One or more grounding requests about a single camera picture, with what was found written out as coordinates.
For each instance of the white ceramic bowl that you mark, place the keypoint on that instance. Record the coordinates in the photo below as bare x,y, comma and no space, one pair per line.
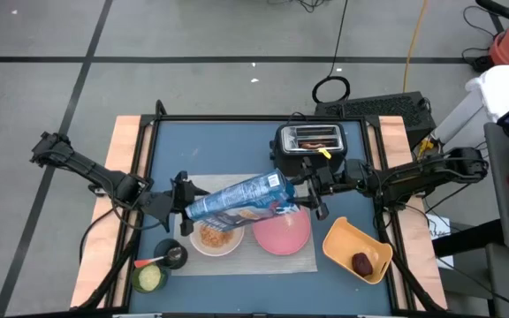
217,252

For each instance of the white bagged trash bin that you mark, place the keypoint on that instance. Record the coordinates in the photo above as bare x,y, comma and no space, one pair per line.
502,88

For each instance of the brown toast slice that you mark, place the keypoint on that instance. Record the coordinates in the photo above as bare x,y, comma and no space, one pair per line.
312,145

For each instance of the black table frame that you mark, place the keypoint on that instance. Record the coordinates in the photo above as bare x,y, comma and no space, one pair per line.
259,118

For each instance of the wooden table side board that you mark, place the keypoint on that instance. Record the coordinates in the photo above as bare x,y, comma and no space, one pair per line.
100,247
418,247

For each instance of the black vertical frame post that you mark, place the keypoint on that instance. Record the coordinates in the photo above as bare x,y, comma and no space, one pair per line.
161,108

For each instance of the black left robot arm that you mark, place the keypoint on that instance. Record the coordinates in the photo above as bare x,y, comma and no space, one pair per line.
91,172

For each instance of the dark red fruit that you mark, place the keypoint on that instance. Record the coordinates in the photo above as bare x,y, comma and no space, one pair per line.
362,265

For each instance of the pink plate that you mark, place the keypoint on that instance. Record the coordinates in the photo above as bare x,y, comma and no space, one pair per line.
281,234

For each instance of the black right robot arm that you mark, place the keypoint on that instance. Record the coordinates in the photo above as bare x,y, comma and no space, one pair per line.
422,176

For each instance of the black toaster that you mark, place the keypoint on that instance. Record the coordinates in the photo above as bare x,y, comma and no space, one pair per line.
281,163

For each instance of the orange cereal flakes heap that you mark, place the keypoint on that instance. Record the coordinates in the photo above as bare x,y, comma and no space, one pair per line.
215,237

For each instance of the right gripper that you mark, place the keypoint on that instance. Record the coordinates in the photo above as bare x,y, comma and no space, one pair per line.
343,179

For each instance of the white paper sheet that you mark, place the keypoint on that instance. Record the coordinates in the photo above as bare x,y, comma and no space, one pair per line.
439,227

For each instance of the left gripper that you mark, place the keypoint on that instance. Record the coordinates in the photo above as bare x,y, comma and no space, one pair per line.
170,205

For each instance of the dark cup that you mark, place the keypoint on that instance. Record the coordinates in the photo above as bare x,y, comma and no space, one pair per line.
166,245

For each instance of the yellow plastic basket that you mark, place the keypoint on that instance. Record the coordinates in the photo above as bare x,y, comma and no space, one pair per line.
347,240

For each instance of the blue cereal box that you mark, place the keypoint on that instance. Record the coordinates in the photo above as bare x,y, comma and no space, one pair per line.
241,199

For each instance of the green cup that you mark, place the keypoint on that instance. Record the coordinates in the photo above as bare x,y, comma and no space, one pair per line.
149,279

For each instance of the beige woven placemat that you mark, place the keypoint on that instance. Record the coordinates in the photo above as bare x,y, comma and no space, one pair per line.
281,265

